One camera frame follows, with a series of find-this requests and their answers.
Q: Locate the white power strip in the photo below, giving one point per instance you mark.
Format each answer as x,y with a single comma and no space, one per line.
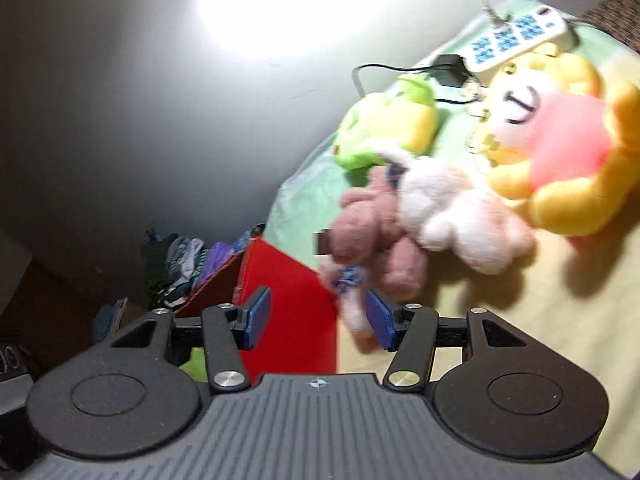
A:
515,35

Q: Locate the black power adapter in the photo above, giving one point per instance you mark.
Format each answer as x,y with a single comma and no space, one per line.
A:
447,71

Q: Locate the red cardboard box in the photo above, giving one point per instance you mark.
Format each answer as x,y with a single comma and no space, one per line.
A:
290,300

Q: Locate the white plush rabbit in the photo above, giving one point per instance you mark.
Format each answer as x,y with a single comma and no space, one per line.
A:
450,210

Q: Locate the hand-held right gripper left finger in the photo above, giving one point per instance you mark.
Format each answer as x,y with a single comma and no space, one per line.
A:
256,317

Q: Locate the yellow plush tiger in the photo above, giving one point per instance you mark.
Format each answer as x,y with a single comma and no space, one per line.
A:
570,205

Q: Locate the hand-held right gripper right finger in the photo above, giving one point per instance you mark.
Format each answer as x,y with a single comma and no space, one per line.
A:
380,317

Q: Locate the pink plush bear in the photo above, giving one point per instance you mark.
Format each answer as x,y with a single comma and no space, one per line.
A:
370,230

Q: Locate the green plush frog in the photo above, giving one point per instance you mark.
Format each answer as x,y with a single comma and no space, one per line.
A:
395,120

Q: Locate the black speaker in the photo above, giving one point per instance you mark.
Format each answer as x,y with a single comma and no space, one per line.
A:
11,362

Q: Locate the blue patterned cloth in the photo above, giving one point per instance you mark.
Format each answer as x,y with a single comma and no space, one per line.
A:
247,240

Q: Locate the purple tissue packet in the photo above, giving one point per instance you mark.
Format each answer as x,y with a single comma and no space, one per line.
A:
217,260

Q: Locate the printed bear bed sheet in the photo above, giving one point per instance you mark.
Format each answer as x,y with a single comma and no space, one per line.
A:
525,340

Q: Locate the brown patterned blanket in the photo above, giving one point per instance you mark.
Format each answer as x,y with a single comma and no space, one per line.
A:
617,10

